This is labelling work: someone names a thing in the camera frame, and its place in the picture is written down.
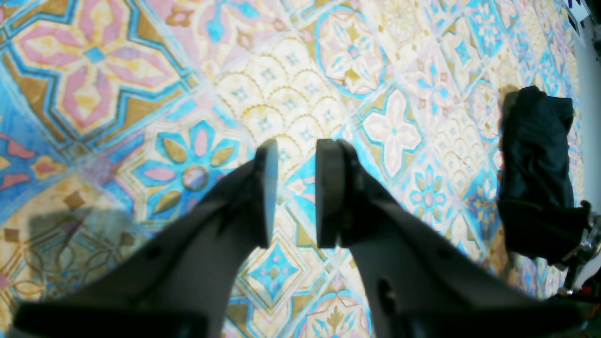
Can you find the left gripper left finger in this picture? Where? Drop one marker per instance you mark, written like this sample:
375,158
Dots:
178,284

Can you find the black long-sleeve t-shirt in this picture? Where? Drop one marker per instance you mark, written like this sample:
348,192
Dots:
536,202

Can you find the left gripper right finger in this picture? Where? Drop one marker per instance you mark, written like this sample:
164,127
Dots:
418,285

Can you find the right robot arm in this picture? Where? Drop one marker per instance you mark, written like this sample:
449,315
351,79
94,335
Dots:
582,264

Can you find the patterned tile tablecloth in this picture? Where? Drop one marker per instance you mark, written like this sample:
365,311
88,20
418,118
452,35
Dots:
118,116

